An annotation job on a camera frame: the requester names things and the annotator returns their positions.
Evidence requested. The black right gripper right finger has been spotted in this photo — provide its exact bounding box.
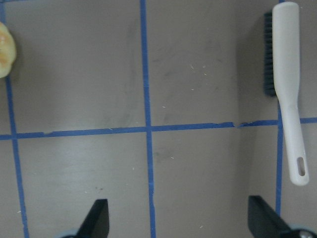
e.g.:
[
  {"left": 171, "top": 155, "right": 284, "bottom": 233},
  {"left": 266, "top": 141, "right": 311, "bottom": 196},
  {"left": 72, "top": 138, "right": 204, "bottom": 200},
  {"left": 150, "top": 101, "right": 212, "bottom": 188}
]
[{"left": 248, "top": 195, "right": 297, "bottom": 238}]

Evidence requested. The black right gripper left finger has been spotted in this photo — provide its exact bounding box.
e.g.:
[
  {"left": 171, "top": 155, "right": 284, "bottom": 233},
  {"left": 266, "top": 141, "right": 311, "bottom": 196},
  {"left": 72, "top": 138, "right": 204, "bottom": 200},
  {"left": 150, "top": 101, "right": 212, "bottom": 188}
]
[{"left": 77, "top": 199, "right": 109, "bottom": 238}]

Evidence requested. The white hand brush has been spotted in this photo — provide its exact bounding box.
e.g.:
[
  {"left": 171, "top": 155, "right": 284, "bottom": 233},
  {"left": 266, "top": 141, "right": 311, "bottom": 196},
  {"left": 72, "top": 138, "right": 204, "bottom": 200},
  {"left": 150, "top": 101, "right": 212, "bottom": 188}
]
[{"left": 264, "top": 1, "right": 310, "bottom": 186}]

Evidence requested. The toy croissant bread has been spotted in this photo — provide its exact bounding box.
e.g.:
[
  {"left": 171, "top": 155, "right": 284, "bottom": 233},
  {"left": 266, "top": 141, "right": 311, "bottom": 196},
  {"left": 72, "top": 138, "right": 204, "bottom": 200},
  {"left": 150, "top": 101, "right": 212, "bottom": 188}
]
[{"left": 0, "top": 22, "right": 17, "bottom": 78}]

